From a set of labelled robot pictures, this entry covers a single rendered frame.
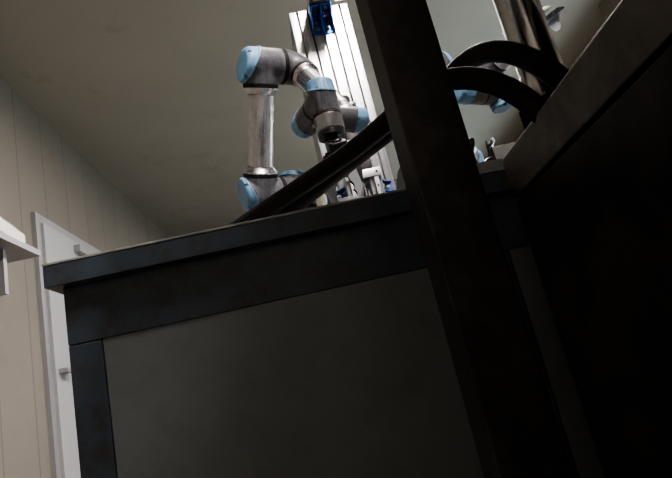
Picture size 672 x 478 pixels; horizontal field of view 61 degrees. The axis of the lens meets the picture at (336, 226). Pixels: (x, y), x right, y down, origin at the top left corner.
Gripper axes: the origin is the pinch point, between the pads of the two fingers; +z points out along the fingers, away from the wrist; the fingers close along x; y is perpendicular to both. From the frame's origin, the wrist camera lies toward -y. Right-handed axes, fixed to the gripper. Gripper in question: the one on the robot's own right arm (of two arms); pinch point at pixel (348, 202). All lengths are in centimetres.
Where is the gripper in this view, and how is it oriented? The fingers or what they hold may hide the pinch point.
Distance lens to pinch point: 140.4
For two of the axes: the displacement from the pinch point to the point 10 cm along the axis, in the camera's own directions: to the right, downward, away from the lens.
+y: 0.0, 2.7, 9.6
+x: -9.8, 2.1, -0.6
